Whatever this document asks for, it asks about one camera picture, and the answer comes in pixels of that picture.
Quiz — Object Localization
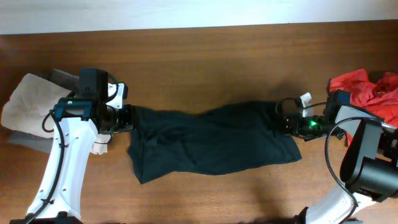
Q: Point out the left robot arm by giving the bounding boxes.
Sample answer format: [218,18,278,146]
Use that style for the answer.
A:
[13,69,138,223]

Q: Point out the black t-shirt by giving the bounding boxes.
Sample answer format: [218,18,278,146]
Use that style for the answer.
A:
[127,101,302,184]

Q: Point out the left black cable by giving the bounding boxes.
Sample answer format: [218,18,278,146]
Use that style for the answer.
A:
[24,71,121,224]

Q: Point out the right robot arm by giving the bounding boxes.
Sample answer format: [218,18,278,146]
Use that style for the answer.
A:
[275,90,397,224]

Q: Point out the grey folded garment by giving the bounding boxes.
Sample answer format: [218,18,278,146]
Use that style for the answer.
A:
[6,68,81,155]

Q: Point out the beige folded garment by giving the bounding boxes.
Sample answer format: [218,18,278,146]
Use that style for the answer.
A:
[0,73,109,155]

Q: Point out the right black cable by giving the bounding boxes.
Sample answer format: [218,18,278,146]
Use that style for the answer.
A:
[275,96,385,224]

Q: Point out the black cable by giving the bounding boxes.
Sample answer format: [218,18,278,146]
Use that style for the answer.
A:
[275,96,385,224]
[24,71,121,224]

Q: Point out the red crumpled garment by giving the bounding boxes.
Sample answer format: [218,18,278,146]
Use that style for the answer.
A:
[328,69,397,127]

